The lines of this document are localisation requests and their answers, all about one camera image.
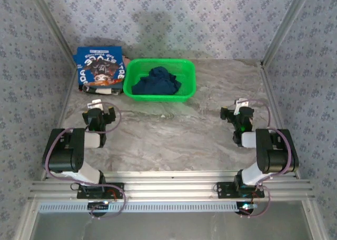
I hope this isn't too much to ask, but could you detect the navy blue t-shirt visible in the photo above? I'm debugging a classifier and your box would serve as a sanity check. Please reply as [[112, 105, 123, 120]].
[[131, 66, 182, 96]]

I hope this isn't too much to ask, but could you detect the green plastic mesh basket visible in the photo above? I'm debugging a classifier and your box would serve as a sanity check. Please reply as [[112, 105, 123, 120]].
[[123, 58, 197, 103]]

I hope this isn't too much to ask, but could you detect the folded blue printed t-shirt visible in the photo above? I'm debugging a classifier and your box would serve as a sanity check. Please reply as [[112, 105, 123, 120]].
[[73, 46, 126, 89]]

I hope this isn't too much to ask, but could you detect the small black controller board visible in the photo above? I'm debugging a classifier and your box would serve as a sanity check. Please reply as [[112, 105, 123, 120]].
[[235, 202, 257, 216], [87, 201, 110, 217]]

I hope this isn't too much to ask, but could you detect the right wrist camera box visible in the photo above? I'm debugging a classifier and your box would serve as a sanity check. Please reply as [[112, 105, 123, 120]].
[[235, 99, 255, 124]]

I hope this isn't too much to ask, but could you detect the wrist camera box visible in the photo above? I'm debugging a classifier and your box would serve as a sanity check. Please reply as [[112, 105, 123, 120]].
[[86, 99, 105, 124], [235, 99, 255, 124]]

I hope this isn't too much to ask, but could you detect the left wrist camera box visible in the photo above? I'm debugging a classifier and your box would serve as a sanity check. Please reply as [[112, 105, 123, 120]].
[[86, 99, 105, 124]]

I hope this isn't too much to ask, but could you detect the aluminium table side rail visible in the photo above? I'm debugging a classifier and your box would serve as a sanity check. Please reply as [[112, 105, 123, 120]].
[[39, 65, 78, 180], [259, 63, 302, 179]]

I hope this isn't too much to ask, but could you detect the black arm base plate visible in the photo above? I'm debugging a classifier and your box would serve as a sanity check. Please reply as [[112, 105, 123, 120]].
[[76, 182, 125, 200], [216, 182, 265, 199]]

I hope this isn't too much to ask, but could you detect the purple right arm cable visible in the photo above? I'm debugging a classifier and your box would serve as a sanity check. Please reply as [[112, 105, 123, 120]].
[[238, 99, 293, 219]]

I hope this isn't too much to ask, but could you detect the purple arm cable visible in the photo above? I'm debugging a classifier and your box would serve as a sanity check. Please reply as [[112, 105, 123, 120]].
[[238, 99, 293, 219], [43, 102, 127, 220]]

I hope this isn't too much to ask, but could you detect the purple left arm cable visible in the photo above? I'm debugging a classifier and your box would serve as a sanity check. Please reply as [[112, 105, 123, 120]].
[[43, 102, 127, 220]]

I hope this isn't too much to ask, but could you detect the aluminium extrusion rail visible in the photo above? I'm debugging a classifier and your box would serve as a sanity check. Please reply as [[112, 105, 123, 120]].
[[27, 171, 315, 201]]

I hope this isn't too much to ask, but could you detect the aluminium frame post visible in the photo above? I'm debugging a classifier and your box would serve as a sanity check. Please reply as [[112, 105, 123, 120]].
[[260, 0, 315, 67], [26, 0, 79, 67]]

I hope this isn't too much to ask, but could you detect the grey slotted cable duct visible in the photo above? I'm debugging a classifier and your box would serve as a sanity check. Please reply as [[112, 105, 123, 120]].
[[38, 201, 260, 214]]

